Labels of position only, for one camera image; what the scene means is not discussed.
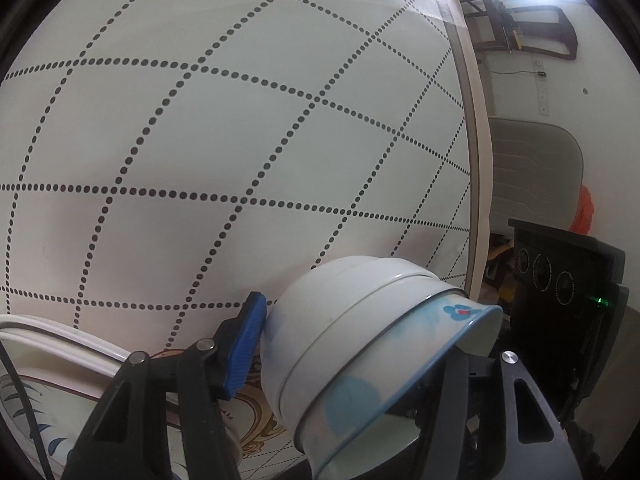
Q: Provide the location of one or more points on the dark wooden chair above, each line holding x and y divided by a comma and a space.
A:
565, 30

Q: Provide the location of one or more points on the white power strip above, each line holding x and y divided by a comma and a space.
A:
541, 95

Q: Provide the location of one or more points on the blue flower bowl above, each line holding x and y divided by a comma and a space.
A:
390, 360

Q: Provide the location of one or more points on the beige padded chair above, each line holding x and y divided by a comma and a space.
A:
535, 170

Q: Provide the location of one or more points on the dotted patterned tablecloth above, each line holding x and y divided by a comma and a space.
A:
200, 135

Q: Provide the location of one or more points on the plain white plate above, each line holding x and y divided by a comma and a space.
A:
60, 332

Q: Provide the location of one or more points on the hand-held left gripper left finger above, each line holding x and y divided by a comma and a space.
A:
245, 345

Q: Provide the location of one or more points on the blue leaf pattern plate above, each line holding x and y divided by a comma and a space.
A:
50, 410

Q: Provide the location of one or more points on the orange bag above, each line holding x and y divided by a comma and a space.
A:
582, 210

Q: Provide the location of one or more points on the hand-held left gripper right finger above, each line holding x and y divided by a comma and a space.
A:
505, 410

